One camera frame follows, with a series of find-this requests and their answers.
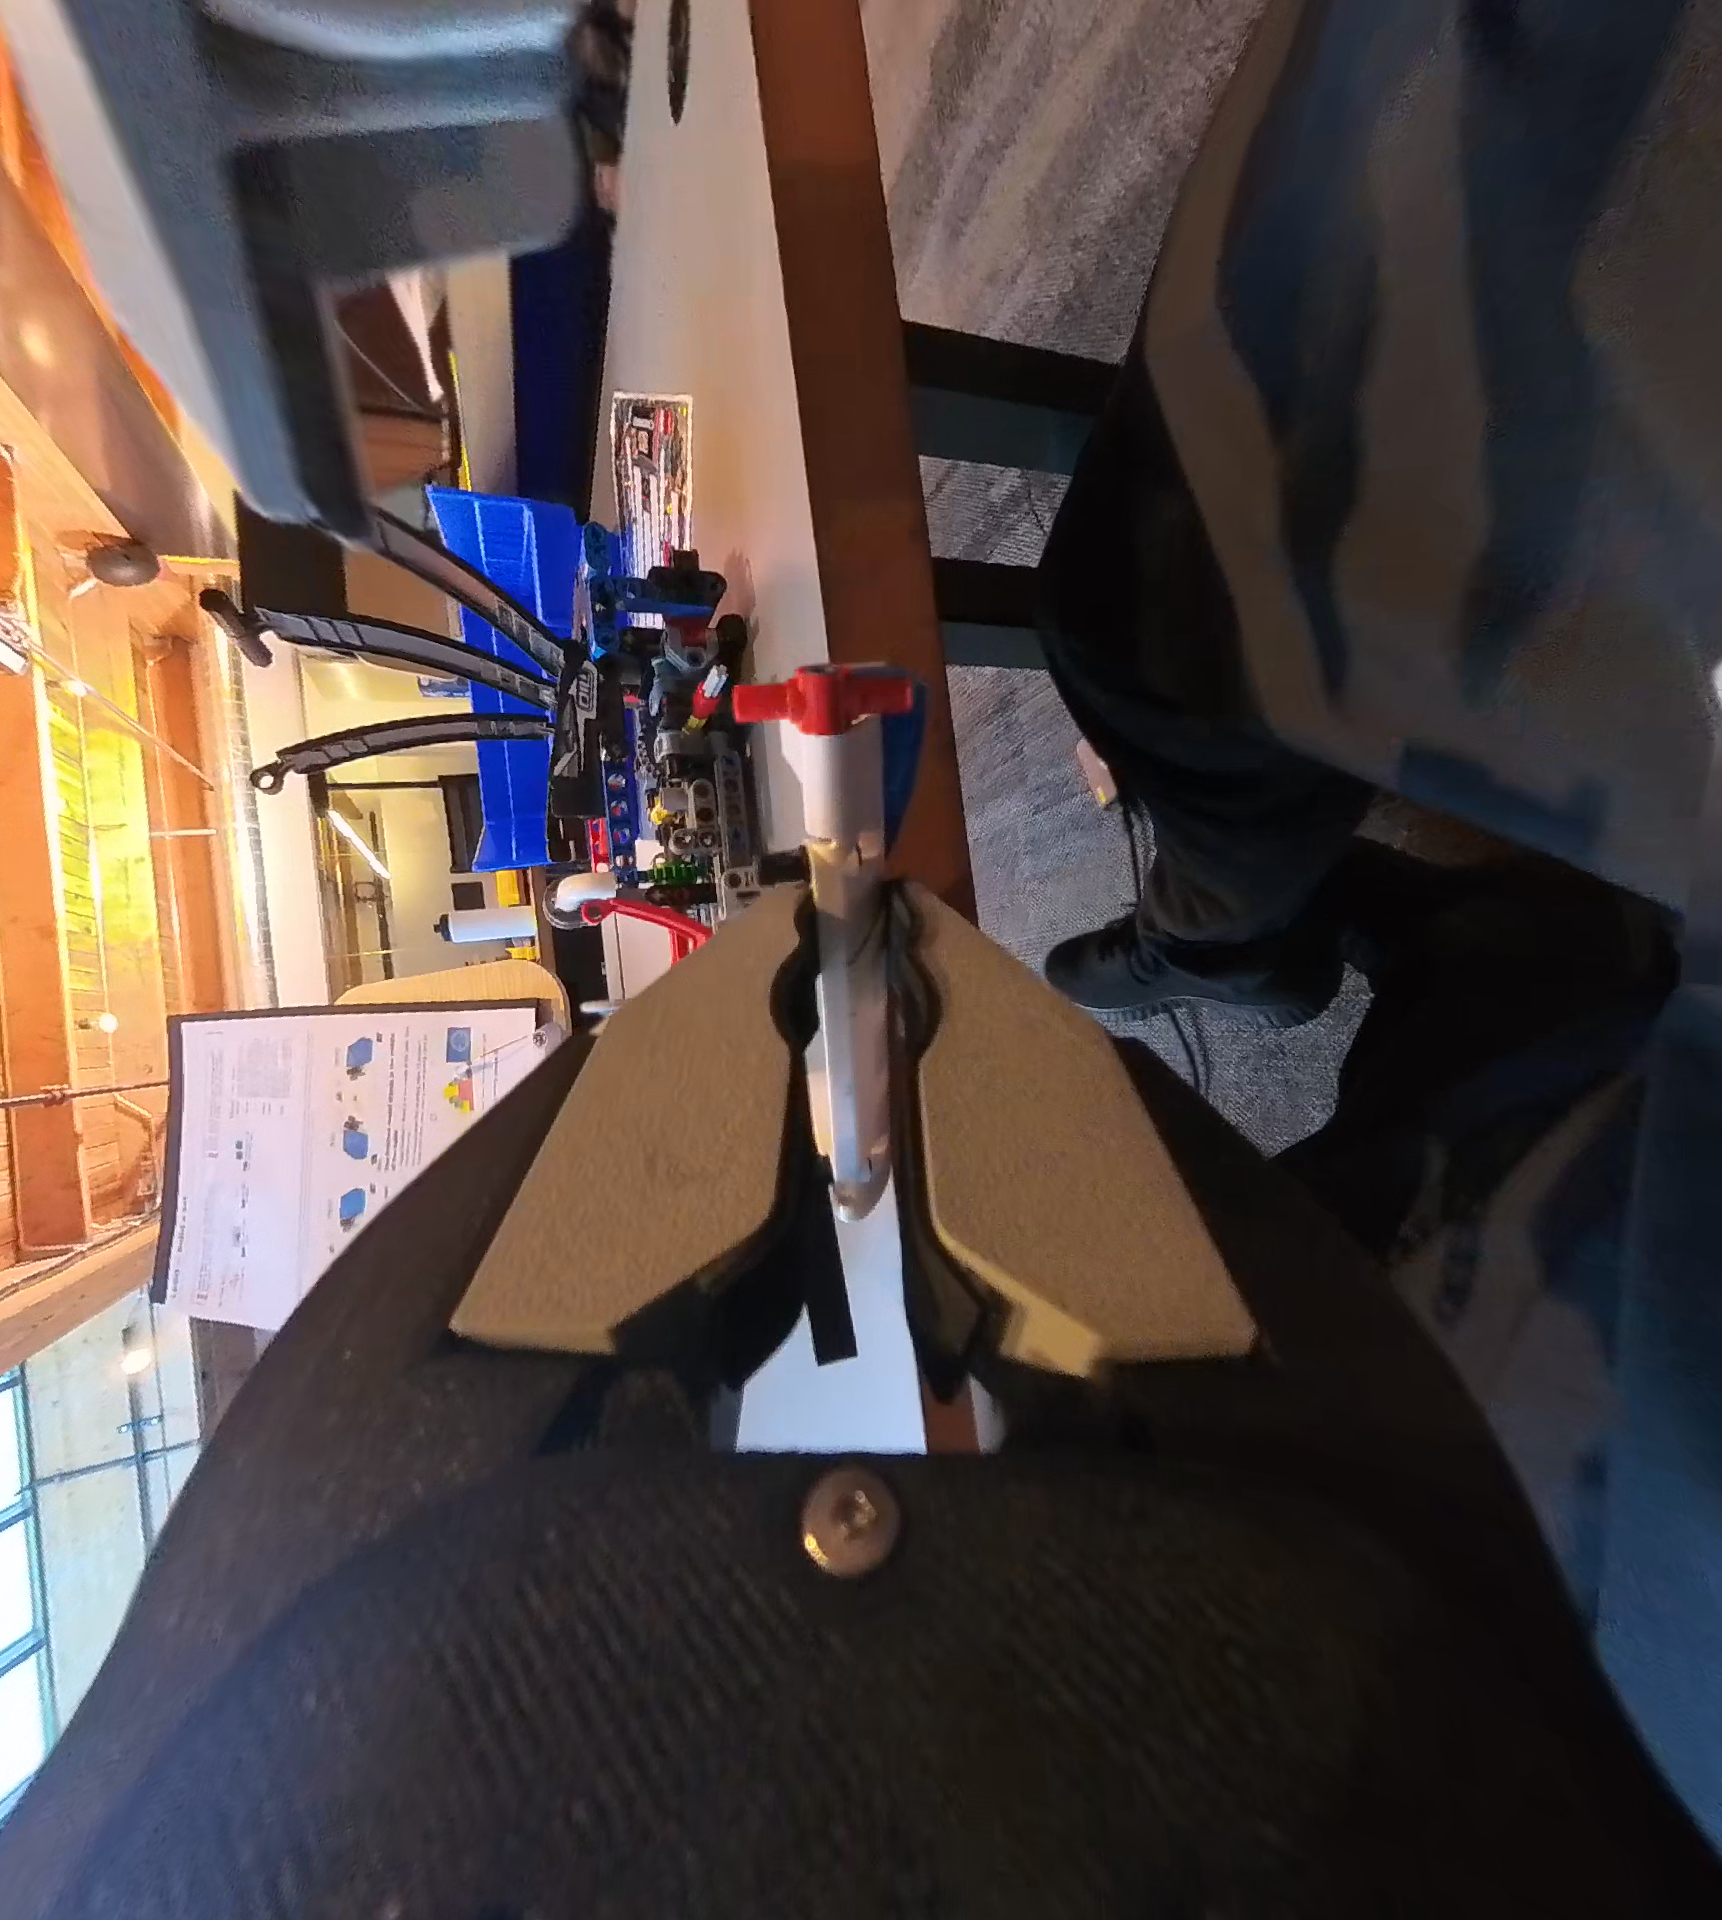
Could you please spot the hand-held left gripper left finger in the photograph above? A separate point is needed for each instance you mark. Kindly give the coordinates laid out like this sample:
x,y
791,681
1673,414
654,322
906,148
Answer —
x,y
651,1141

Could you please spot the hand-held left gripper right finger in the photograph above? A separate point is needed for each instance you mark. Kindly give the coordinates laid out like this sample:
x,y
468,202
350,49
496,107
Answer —
x,y
1071,1171

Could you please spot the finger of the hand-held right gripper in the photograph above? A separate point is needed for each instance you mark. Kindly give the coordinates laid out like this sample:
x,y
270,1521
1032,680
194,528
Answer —
x,y
125,226
395,136

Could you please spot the toy brick helicopter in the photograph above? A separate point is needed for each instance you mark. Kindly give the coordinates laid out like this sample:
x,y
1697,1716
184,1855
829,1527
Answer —
x,y
838,810

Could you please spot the white desk with wooden edge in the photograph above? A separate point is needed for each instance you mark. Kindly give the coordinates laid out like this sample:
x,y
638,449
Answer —
x,y
710,270

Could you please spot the person's black shoe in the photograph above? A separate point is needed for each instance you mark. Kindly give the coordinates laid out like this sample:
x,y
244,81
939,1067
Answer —
x,y
1175,976

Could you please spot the round wooden table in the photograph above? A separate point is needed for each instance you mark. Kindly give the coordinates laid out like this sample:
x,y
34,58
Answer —
x,y
441,990

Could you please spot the white bottle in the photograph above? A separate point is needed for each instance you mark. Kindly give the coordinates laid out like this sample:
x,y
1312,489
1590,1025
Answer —
x,y
486,924

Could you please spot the dark blue board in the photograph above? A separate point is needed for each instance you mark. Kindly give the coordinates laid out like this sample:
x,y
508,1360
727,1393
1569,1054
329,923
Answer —
x,y
553,376

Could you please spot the round ceiling lamp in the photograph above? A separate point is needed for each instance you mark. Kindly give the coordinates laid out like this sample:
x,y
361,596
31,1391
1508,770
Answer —
x,y
123,565

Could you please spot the white printed paper sheet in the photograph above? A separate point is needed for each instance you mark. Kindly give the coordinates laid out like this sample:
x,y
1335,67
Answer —
x,y
291,1141

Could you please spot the small brown box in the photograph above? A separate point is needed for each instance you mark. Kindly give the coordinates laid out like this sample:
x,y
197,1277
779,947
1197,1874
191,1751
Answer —
x,y
1097,773

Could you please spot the printed instruction booklet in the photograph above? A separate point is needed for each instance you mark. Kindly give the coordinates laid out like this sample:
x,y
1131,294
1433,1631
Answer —
x,y
651,480

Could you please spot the blue plastic bin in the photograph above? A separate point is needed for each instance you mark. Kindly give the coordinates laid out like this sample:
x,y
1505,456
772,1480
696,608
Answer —
x,y
515,556

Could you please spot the person's black trousers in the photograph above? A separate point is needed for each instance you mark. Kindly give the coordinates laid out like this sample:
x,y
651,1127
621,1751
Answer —
x,y
1190,601

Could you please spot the person's patterned shirt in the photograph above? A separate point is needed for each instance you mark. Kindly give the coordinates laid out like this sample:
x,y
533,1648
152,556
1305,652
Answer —
x,y
1400,376

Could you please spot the dark metal desk frame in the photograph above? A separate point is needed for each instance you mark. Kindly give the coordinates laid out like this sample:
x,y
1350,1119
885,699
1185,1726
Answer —
x,y
1010,435

